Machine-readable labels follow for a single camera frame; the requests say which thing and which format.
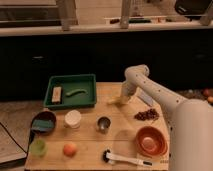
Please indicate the dark brown bowl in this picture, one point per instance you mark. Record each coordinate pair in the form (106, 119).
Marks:
(44, 115)

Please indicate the dark grapes bunch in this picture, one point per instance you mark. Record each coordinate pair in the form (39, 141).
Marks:
(150, 114)

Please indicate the orange fruit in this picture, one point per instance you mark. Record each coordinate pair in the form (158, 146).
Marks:
(70, 149)

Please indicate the wooden board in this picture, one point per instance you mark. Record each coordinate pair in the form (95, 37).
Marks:
(91, 143)

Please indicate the small metal cup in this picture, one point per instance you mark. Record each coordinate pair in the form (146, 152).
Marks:
(103, 124)

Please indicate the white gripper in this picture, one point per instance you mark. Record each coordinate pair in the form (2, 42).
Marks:
(128, 89)

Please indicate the green plastic cup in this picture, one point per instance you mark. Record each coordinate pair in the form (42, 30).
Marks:
(38, 147)

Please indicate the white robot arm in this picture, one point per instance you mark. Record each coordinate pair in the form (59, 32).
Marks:
(191, 134)

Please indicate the green pepper toy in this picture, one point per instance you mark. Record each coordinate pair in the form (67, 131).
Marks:
(74, 92)

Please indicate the green plastic tray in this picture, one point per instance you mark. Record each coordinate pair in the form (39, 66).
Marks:
(68, 83)

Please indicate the white dish brush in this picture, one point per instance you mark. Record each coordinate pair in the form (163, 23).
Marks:
(109, 156)

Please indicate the orange bowl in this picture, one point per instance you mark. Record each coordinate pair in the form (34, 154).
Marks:
(150, 142)

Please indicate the yellow banana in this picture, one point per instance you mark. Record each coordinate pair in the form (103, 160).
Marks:
(118, 100)

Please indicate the white plastic cup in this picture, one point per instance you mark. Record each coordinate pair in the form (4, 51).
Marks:
(72, 119)

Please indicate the blue green sponge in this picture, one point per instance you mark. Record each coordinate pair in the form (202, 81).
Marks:
(42, 125)

